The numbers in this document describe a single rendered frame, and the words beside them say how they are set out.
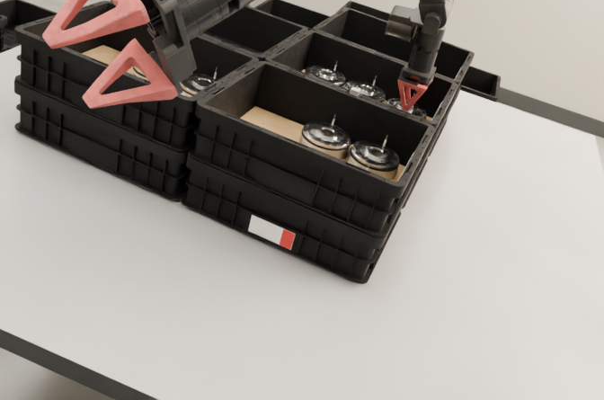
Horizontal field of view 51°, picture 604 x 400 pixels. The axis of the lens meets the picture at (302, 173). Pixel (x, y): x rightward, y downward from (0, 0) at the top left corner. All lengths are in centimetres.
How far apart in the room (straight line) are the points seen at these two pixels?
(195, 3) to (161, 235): 70
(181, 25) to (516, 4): 382
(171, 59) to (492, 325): 86
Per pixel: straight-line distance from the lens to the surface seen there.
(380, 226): 112
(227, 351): 102
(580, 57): 439
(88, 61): 126
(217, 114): 114
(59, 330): 102
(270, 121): 137
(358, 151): 128
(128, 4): 51
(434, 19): 141
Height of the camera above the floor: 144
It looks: 30 degrees down
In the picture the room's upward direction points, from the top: 16 degrees clockwise
